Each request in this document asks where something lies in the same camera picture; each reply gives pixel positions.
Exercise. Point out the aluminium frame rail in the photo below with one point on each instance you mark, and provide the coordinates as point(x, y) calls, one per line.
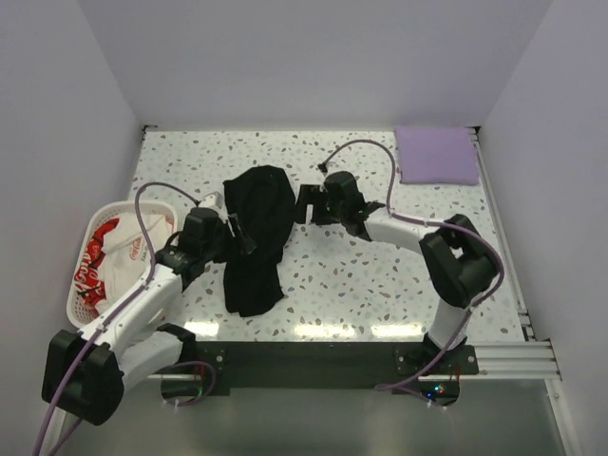
point(531, 360)
point(511, 279)

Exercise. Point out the black t shirt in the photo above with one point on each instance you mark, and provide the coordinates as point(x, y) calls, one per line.
point(264, 201)

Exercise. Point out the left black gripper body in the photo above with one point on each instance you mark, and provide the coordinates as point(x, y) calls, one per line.
point(216, 250)

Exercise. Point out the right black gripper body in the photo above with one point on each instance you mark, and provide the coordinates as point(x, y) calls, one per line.
point(337, 212)

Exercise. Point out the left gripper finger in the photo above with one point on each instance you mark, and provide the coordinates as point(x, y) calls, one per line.
point(214, 201)
point(244, 244)

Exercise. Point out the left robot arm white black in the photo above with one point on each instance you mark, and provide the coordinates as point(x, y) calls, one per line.
point(88, 372)

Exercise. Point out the folded purple t shirt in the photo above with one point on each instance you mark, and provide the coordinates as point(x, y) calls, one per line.
point(436, 155)

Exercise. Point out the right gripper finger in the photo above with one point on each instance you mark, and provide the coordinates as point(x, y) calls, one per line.
point(307, 194)
point(319, 212)

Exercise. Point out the white plastic laundry basket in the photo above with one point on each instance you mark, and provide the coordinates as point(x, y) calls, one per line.
point(76, 313)

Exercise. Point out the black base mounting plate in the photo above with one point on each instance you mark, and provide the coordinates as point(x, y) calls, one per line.
point(222, 367)

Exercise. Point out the white red printed t shirt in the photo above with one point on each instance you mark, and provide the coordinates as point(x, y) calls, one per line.
point(114, 259)

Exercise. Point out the aluminium frame rail front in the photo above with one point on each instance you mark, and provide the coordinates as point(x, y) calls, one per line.
point(531, 360)

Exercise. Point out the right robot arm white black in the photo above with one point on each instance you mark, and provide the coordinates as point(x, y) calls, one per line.
point(463, 267)

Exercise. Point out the aluminium frame rail right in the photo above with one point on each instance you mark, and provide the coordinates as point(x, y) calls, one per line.
point(511, 279)

